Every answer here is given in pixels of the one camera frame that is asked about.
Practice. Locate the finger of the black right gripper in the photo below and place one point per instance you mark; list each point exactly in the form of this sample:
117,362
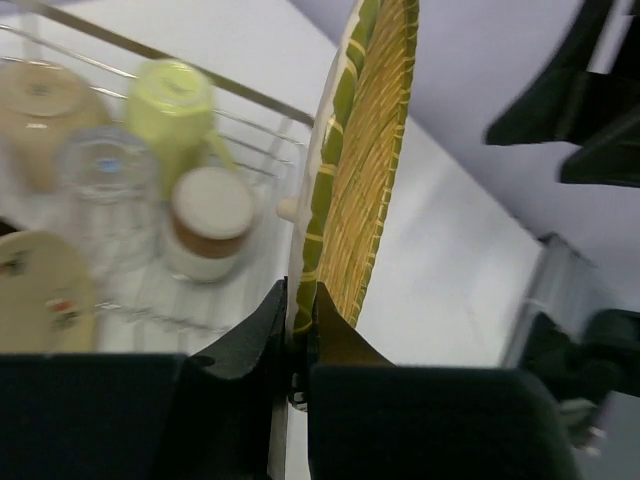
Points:
610,157
534,116

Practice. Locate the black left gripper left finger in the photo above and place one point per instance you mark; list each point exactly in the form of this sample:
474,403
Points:
217,414

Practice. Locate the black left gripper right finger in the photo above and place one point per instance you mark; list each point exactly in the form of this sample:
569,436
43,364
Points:
371,419

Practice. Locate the cream floral plate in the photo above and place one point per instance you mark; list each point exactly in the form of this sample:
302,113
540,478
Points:
48,296

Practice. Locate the brown white ceramic cup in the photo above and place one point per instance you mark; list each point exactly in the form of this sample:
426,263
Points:
212,212

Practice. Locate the yellow woven pattern plate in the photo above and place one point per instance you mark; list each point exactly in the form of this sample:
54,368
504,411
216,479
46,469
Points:
338,217

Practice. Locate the clear faceted drinking glass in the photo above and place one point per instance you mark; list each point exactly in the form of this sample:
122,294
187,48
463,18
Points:
108,186

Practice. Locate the pale yellow mug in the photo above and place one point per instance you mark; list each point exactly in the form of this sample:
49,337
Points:
170,105

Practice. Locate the white ceramic bowl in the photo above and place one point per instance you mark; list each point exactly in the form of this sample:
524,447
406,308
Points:
42,104

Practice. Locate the aluminium table front rail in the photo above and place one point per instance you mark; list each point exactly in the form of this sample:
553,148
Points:
560,273

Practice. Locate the metal wire dish rack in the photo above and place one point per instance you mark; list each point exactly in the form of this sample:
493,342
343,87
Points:
151,309

